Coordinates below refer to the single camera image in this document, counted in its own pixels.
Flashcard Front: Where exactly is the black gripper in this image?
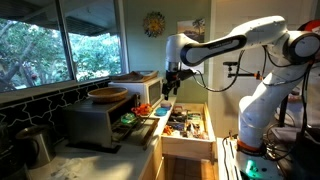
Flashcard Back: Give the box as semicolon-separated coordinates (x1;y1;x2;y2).
162;69;195;100

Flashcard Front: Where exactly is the orange packet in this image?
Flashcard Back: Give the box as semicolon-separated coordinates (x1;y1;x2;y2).
131;104;153;116

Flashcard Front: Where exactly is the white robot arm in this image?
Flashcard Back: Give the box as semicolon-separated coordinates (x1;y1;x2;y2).
162;16;320;180

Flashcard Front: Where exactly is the purple small bowl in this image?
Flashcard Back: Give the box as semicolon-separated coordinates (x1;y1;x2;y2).
160;102;172;110

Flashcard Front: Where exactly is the teal small bowl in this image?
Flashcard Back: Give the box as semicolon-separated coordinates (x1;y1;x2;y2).
155;108;167;116

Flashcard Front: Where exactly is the wooden tray on microwave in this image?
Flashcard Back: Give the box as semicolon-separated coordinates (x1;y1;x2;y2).
110;71;158;83

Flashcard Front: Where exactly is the green packet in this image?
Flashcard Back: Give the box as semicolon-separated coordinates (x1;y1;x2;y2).
121;113;136;124

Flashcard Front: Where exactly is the brown woven bowl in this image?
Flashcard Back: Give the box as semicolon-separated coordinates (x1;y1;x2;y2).
88;87;128;103

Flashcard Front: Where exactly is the silver toaster oven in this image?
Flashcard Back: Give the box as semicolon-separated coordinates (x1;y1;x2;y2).
62;94;159;153

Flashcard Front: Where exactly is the white microwave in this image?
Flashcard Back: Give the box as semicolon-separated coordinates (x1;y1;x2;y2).
109;77;163;107

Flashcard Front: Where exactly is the open wooden drawer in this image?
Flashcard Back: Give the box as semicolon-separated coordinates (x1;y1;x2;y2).
162;103;216;161

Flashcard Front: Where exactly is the steel kettle pot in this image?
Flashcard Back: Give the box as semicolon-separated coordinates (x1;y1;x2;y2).
15;125;56;169

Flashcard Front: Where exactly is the landscape wall calendar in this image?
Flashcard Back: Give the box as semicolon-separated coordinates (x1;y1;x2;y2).
176;18;206;75

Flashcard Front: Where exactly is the sun wall ornament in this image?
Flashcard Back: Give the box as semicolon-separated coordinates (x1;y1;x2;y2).
143;11;165;38

